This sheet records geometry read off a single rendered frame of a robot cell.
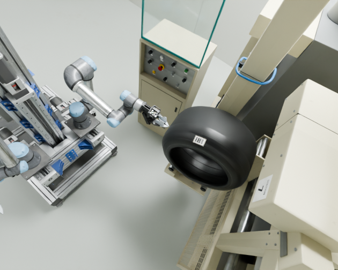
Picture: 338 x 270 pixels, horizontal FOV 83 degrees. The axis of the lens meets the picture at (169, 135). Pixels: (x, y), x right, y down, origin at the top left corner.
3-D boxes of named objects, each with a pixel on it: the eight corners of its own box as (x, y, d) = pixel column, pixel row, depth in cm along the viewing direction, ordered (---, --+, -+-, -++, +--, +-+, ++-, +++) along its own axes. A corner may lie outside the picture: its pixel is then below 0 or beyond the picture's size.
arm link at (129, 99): (125, 94, 131) (126, 86, 123) (139, 103, 130) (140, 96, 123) (118, 101, 127) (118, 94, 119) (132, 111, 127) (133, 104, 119)
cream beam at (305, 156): (283, 98, 96) (306, 76, 83) (332, 124, 93) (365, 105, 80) (244, 209, 67) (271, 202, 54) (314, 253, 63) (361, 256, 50)
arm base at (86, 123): (70, 122, 172) (66, 116, 163) (83, 112, 179) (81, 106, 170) (81, 132, 169) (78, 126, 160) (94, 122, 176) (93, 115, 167)
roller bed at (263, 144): (244, 150, 164) (264, 134, 139) (259, 159, 163) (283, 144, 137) (236, 169, 155) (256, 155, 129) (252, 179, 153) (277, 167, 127)
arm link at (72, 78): (52, 71, 114) (116, 125, 120) (67, 61, 120) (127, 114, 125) (54, 81, 124) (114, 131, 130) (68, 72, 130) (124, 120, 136)
